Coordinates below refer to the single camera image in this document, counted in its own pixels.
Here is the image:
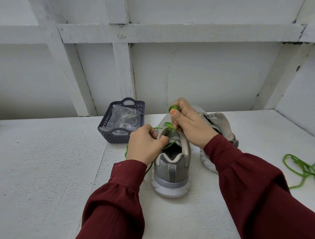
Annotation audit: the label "person's left hand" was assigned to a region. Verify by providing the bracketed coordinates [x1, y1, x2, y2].
[125, 123, 170, 166]

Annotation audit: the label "person's right hand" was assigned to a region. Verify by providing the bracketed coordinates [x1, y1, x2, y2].
[169, 97, 219, 150]

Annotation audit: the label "green shoelace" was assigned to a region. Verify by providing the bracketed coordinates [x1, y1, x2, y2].
[123, 104, 184, 174]
[283, 153, 315, 190]

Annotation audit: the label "grey mesh shoe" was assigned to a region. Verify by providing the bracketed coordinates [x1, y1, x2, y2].
[191, 104, 240, 174]
[151, 113, 192, 199]

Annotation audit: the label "person's right forearm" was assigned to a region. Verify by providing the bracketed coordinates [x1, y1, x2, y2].
[203, 134, 315, 239]

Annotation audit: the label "person's left forearm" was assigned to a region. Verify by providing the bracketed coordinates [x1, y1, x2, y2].
[76, 159, 148, 239]

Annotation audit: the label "clear plastic bag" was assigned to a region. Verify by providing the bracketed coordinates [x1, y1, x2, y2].
[106, 105, 143, 133]

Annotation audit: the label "dark plastic lattice basket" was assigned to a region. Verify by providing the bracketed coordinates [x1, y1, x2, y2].
[97, 97, 146, 144]

